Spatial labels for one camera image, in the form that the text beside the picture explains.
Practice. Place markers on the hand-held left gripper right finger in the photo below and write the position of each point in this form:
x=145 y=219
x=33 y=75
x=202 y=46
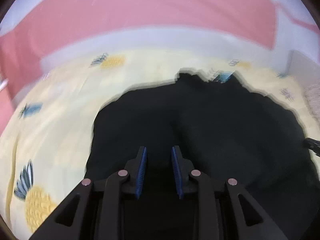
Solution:
x=176 y=172

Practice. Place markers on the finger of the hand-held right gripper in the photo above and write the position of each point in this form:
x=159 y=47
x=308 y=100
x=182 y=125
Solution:
x=311 y=143

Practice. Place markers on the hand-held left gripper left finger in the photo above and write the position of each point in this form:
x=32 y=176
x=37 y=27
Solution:
x=141 y=170

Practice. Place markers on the large black garment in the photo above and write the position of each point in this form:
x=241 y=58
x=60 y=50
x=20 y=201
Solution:
x=200 y=130

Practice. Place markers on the floral print cloth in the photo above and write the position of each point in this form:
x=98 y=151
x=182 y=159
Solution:
x=313 y=100

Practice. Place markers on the white bed headboard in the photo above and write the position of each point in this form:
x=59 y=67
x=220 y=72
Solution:
x=303 y=63

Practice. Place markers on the yellow pineapple print bed cover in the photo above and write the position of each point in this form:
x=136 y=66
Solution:
x=57 y=135

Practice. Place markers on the white wall strip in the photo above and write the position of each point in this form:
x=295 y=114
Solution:
x=3 y=85

